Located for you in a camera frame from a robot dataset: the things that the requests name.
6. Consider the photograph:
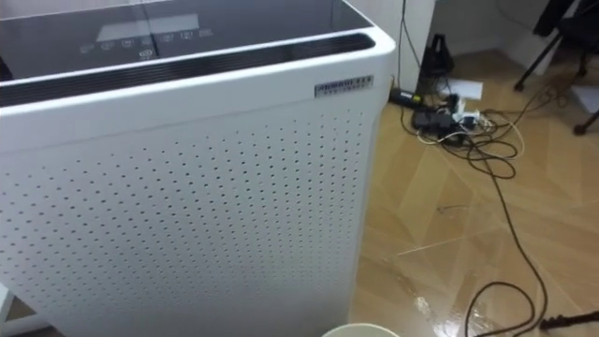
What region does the white air purifier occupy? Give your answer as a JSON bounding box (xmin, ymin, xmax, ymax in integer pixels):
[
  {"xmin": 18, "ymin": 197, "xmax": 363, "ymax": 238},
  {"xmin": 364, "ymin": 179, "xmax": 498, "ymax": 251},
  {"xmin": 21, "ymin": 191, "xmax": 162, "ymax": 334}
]
[{"xmin": 0, "ymin": 0, "xmax": 398, "ymax": 337}]

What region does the black power strip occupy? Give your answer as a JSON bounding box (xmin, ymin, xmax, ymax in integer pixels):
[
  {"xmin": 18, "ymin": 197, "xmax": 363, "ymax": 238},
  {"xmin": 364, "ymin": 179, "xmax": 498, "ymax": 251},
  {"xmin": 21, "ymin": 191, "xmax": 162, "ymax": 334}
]
[{"xmin": 388, "ymin": 87, "xmax": 425, "ymax": 110}]

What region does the black power adapter brick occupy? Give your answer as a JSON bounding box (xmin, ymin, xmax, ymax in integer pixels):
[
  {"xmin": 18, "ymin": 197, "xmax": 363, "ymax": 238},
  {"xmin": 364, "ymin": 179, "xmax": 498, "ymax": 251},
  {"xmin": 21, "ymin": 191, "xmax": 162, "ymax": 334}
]
[{"xmin": 411, "ymin": 110, "xmax": 456, "ymax": 133}]

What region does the white round container rim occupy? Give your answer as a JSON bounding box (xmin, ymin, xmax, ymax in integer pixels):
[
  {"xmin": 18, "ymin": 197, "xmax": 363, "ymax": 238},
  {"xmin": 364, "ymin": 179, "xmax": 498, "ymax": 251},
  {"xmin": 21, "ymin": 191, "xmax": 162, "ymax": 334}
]
[{"xmin": 321, "ymin": 323, "xmax": 401, "ymax": 337}]

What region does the black triangular stand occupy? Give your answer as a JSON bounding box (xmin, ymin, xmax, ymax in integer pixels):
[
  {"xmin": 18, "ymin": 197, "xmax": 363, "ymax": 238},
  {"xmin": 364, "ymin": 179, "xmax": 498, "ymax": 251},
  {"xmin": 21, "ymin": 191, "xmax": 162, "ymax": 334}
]
[{"xmin": 418, "ymin": 33, "xmax": 455, "ymax": 93}]

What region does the white paper sheet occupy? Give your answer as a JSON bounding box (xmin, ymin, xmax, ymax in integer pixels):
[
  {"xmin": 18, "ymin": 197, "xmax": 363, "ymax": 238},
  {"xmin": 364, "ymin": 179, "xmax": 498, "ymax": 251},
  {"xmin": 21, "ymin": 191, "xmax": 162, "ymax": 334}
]
[{"xmin": 444, "ymin": 78, "xmax": 484, "ymax": 101}]

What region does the black tripod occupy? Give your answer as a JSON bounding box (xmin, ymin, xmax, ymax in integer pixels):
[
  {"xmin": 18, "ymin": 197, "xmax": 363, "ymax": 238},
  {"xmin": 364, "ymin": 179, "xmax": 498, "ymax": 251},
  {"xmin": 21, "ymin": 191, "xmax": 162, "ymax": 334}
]
[{"xmin": 513, "ymin": 0, "xmax": 599, "ymax": 137}]

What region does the black rod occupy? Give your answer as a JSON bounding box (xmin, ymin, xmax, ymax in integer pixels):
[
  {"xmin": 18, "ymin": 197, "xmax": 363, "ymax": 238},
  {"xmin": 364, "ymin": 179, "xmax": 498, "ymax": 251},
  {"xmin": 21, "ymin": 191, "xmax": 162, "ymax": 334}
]
[{"xmin": 538, "ymin": 310, "xmax": 599, "ymax": 330}]

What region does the black hanging wall cable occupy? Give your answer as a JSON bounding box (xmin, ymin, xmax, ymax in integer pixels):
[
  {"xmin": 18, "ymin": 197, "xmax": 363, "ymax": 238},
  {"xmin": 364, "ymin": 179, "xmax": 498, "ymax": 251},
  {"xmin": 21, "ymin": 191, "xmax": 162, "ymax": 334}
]
[{"xmin": 396, "ymin": 0, "xmax": 422, "ymax": 91}]

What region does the white floor cable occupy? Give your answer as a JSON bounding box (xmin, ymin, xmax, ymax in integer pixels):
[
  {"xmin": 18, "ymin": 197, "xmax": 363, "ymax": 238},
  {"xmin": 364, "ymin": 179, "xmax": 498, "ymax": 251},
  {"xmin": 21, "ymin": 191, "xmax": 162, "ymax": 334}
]
[{"xmin": 416, "ymin": 109, "xmax": 526, "ymax": 160}]

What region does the black floor cable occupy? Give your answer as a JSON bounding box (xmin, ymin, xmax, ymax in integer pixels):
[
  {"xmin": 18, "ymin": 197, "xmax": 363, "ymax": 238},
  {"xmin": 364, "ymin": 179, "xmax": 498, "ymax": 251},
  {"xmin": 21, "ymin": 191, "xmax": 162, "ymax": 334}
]
[{"xmin": 400, "ymin": 83, "xmax": 561, "ymax": 337}]

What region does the white furniture frame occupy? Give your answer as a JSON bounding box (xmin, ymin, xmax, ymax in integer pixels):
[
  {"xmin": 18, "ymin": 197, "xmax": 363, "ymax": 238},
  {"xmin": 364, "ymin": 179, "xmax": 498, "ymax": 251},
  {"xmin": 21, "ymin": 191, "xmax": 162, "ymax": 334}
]
[{"xmin": 0, "ymin": 283, "xmax": 50, "ymax": 337}]

